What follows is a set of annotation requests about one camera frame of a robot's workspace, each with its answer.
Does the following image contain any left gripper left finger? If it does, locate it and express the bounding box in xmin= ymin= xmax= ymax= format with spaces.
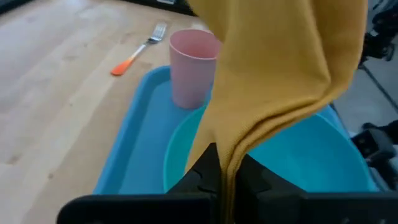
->
xmin=169 ymin=142 xmax=223 ymax=195

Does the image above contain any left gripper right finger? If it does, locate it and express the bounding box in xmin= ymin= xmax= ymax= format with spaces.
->
xmin=236 ymin=154 xmax=307 ymax=197

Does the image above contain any teal round plate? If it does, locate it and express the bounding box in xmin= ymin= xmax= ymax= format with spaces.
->
xmin=163 ymin=105 xmax=218 ymax=192

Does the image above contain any blue ribbed bowl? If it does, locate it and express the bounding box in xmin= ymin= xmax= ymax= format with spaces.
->
xmin=247 ymin=113 xmax=379 ymax=193

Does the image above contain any pink plastic cup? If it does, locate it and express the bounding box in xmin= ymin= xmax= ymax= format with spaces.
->
xmin=169 ymin=29 xmax=223 ymax=110

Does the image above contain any mustard yellow cloth napkin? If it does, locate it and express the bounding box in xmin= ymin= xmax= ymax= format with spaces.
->
xmin=185 ymin=0 xmax=369 ymax=224

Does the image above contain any orange-handled metal fork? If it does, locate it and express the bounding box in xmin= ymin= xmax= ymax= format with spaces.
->
xmin=110 ymin=22 xmax=168 ymax=77

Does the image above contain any blue plastic tray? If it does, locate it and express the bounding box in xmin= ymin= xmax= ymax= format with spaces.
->
xmin=93 ymin=65 xmax=381 ymax=195

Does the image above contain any black floor stand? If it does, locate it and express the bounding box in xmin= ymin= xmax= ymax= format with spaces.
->
xmin=359 ymin=0 xmax=398 ymax=70

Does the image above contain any black table camera mount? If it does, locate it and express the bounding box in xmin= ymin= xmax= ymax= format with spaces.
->
xmin=351 ymin=119 xmax=398 ymax=190

